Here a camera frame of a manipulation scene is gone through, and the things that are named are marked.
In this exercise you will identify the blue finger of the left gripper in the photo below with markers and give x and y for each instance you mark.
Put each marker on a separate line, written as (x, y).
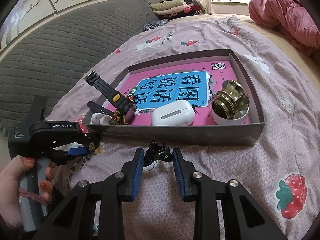
(78, 151)

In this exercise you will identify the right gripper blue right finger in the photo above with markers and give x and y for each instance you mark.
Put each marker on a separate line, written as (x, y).
(183, 170)

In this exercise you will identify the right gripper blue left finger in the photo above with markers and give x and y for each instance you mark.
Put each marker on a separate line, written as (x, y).
(133, 172)

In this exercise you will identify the black and gold box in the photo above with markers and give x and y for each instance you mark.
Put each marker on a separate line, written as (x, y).
(95, 149)

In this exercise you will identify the black hair claw clip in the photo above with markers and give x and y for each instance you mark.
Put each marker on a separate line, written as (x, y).
(157, 152)

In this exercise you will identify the white pill bottle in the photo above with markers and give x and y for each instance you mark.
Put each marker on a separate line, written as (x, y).
(100, 119)

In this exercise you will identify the black and yellow wristwatch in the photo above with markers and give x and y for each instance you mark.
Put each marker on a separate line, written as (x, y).
(125, 107)

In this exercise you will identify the white earbuds case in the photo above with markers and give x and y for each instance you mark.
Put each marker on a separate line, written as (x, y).
(177, 113)

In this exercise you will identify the white plastic lid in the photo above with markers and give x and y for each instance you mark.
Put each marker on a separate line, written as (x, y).
(230, 122)

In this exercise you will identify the person's left hand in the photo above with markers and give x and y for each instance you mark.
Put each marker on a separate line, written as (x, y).
(10, 209)

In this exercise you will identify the dark cardboard box tray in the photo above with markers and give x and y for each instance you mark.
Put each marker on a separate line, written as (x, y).
(246, 134)

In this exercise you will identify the grey quilted headboard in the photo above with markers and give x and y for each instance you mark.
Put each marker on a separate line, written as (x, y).
(50, 60)

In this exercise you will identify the pink and blue book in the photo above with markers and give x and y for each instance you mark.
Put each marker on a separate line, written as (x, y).
(192, 82)

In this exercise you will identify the pink strawberry print blanket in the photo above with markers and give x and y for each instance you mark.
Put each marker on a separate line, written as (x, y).
(280, 170)

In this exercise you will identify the dark patterned cloth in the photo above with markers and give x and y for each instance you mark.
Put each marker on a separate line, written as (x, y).
(155, 24)

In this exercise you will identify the stack of folded clothes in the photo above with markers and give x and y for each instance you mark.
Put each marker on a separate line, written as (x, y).
(176, 9)

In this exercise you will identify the red rumpled quilt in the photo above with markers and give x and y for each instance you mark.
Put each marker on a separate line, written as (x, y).
(290, 18)

